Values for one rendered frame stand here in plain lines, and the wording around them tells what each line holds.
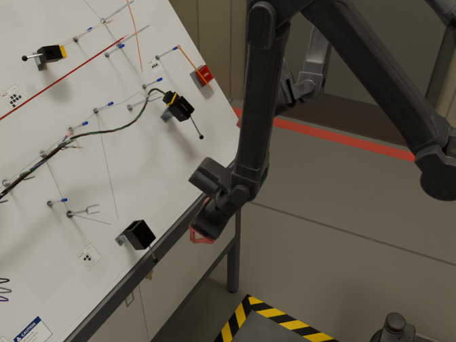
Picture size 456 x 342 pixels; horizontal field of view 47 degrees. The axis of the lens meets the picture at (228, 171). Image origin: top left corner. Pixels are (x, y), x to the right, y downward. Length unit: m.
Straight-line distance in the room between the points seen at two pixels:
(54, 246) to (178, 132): 0.51
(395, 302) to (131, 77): 1.57
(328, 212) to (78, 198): 1.69
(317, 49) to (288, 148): 1.87
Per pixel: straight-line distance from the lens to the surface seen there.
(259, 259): 2.55
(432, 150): 0.87
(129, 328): 1.68
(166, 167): 1.53
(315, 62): 1.30
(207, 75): 1.68
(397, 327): 2.06
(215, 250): 1.99
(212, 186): 1.10
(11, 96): 1.35
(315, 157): 3.11
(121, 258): 1.42
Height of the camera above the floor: 2.00
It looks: 42 degrees down
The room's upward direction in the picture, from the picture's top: straight up
